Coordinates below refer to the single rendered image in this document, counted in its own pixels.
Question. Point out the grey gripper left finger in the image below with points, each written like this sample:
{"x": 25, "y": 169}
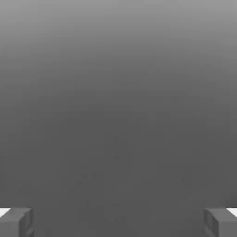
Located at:
{"x": 13, "y": 224}

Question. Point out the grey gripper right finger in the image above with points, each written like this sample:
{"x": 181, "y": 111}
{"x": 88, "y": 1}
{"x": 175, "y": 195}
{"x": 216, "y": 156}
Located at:
{"x": 224, "y": 224}

